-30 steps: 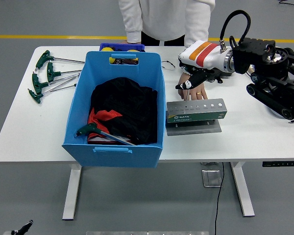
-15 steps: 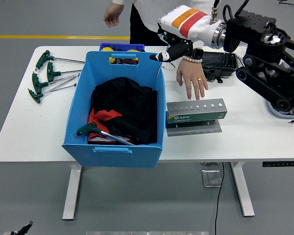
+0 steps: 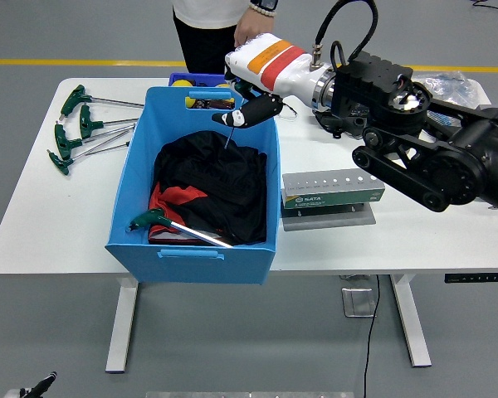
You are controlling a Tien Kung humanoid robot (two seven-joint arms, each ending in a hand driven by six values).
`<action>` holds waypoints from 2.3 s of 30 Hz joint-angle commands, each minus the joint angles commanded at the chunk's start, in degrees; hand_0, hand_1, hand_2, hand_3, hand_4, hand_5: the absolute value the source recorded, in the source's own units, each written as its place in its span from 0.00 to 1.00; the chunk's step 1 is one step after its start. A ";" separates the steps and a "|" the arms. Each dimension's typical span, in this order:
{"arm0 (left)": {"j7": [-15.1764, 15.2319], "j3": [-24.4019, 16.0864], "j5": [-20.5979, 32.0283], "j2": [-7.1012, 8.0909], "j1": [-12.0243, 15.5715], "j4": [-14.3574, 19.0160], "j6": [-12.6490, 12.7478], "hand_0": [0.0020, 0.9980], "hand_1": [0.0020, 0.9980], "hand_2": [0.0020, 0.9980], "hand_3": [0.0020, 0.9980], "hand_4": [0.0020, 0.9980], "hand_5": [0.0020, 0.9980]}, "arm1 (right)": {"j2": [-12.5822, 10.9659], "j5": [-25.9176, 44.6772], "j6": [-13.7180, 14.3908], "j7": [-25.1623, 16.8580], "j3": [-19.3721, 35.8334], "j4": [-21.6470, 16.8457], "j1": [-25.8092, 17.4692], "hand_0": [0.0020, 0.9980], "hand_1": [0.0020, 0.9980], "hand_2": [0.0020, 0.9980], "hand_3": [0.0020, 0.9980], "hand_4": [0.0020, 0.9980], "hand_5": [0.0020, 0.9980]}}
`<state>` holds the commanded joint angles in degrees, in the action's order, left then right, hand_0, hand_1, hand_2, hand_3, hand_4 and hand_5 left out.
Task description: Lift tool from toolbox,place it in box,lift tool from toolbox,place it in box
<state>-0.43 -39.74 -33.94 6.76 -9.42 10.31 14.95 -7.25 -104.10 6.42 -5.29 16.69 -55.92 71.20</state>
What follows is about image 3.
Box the black table control panel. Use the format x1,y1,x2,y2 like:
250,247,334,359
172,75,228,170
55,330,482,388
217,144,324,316
443,271,498,284

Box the clear plastic parts bag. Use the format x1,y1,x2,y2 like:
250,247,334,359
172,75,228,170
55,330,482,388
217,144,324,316
410,70,481,125

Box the metal hex key rack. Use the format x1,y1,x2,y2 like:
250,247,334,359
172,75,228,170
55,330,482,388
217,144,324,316
281,167,386,232

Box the person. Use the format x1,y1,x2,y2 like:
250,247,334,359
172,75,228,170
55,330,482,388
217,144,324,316
172,0,280,78

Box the black cloth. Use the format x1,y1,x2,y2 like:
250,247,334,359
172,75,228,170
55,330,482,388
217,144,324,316
151,130,269,245

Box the dark brown object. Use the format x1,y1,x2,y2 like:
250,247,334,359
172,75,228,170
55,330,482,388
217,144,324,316
198,99,235,110

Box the metal floor plate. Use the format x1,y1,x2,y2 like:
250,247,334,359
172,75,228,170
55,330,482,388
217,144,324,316
341,286,378,318

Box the black cable on floor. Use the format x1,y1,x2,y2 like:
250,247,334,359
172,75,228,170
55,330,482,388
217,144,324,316
471,0,498,20

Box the small green T-handle hex key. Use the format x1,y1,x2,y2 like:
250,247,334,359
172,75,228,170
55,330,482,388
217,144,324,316
223,80,254,150

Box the thin wire loop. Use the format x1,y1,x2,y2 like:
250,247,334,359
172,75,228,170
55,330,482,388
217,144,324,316
280,101,299,122

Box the red cloth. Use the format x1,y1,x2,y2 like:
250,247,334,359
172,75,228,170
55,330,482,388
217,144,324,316
148,185,225,245

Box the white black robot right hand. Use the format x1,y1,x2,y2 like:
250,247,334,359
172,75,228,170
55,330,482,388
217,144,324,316
211,32,327,129

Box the white table leg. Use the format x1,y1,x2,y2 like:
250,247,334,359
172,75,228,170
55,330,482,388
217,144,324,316
105,278,139,374
389,274,432,368

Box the black white robot left hand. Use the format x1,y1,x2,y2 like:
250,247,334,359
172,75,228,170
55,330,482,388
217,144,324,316
3,371,58,398

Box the large green T-handle hex key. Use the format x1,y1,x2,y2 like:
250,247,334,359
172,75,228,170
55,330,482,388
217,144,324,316
125,207,235,249

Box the dark blue plastic bin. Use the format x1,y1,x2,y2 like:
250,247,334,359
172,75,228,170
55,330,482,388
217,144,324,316
168,72,229,88

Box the person's left hand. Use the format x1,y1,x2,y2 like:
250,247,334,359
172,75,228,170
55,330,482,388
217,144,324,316
233,8,277,47

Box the light blue storage box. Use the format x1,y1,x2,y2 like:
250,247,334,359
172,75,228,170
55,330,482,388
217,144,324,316
105,85,281,285

